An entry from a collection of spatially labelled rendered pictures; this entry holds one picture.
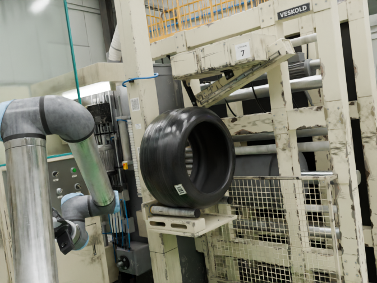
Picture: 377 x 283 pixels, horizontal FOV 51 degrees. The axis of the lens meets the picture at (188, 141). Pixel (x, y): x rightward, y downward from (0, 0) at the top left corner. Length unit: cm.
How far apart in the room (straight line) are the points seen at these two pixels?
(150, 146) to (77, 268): 86
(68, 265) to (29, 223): 130
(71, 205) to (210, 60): 114
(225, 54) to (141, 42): 51
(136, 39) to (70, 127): 126
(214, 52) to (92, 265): 142
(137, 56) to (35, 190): 136
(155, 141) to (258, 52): 72
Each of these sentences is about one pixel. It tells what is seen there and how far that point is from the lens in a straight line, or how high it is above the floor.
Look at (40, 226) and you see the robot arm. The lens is 116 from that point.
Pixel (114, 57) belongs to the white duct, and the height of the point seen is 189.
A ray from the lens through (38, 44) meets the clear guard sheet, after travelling 244.
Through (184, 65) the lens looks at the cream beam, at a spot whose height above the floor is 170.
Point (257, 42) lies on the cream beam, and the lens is 218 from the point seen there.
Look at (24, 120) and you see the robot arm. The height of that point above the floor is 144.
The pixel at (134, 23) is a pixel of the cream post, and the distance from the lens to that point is 241.
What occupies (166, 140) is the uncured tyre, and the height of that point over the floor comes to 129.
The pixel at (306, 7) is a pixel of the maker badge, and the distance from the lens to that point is 237.
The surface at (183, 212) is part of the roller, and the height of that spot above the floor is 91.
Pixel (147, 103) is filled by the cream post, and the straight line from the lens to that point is 235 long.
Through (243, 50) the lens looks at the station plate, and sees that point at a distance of 217.
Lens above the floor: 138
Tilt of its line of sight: 3 degrees down
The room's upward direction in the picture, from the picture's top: 8 degrees counter-clockwise
